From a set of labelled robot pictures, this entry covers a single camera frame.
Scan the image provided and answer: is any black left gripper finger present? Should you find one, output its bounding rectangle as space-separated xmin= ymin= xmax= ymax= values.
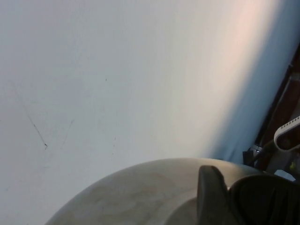
xmin=198 ymin=165 xmax=229 ymax=225

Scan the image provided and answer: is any steel pot lid black knob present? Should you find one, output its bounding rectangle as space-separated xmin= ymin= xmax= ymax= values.
xmin=43 ymin=158 xmax=300 ymax=225

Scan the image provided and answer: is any black stand pole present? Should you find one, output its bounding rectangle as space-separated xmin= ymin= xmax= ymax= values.
xmin=254 ymin=64 xmax=295 ymax=150

